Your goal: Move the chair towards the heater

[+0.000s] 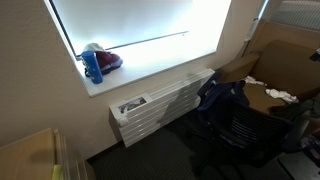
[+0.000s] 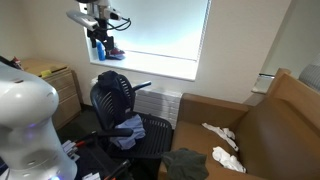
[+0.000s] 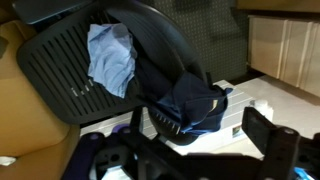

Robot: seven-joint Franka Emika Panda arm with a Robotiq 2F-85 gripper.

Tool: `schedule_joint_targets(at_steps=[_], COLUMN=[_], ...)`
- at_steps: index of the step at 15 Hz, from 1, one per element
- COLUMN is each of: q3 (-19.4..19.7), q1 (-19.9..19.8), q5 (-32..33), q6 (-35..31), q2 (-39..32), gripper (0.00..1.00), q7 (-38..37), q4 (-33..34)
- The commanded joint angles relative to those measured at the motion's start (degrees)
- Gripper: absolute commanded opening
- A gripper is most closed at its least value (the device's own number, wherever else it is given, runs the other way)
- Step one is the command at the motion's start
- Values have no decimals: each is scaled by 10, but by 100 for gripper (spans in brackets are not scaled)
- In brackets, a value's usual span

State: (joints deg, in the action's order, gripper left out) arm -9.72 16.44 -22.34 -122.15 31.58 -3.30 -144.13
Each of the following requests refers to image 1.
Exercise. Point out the light wooden cabinet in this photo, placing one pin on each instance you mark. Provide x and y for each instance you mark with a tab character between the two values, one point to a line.
26	160

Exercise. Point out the white cloth cap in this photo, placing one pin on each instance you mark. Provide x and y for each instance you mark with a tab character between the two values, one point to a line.
93	47

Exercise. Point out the white panel heater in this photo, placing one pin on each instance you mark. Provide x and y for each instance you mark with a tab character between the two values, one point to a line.
160	103

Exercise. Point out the small white crumpled cloth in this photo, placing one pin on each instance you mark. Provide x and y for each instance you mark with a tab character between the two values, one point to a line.
255	81

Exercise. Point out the colourful label on heater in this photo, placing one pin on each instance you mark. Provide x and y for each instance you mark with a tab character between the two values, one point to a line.
132	104

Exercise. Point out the white slatted window blind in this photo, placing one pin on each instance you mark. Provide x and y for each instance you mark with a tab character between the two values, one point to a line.
298	13

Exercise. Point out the dark blue jacket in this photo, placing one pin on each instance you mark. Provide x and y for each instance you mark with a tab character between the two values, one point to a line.
220	100

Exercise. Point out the black office chair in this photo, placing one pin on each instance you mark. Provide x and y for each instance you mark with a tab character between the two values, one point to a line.
253	130

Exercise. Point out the blue water bottle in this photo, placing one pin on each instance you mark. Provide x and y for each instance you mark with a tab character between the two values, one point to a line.
92	68

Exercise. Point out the white window sill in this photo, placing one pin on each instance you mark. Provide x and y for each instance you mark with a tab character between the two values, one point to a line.
140	68

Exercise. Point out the grey table corner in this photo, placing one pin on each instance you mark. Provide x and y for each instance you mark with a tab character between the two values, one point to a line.
300	166

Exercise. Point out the dark green garment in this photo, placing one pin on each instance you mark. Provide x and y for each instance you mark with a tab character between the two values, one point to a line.
300	108

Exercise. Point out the white blind wand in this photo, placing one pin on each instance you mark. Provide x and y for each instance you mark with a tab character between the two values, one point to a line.
254	26

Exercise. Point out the cardboard box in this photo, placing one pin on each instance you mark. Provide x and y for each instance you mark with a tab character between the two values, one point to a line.
286	56

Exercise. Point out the grey blind bottom bar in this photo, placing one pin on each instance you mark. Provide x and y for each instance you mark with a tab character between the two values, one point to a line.
146	40

